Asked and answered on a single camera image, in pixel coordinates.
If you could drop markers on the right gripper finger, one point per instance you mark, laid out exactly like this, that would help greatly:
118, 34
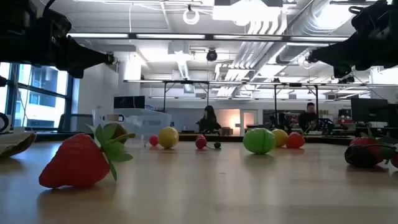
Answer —
339, 56

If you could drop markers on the person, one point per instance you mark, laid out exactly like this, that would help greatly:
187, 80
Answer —
209, 121
308, 119

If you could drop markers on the brown toy kiwi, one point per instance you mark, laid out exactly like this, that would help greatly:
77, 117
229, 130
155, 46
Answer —
120, 130

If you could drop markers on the clear plastic container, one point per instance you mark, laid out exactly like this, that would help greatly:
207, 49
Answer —
146, 121

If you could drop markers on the dark toy blackberry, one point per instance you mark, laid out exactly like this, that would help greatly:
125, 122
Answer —
359, 157

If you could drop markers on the silver ventilation duct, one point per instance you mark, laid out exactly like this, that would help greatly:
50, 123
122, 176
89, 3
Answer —
311, 28

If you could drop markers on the green toy lime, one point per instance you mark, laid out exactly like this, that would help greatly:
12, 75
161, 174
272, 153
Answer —
259, 141

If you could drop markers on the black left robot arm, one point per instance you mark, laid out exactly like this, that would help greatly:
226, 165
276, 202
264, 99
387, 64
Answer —
12, 31

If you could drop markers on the large window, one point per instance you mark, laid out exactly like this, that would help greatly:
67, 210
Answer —
43, 102

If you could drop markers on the overhead light bar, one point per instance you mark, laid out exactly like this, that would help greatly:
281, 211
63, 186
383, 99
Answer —
171, 36

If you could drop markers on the yellow toy lemon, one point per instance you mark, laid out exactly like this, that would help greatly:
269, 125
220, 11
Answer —
168, 137
281, 137

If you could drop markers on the red toy strawberry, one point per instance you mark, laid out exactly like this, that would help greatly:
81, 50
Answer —
295, 140
360, 141
74, 161

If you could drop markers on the cardboard box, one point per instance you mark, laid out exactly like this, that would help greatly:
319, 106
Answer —
227, 131

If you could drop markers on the small dark toy berry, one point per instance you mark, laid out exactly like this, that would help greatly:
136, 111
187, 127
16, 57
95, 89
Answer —
217, 145

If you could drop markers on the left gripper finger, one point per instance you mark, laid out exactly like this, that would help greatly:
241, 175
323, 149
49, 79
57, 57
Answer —
84, 56

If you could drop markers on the black ceiling camera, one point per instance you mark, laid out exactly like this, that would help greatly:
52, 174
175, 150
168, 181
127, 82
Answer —
211, 55
111, 59

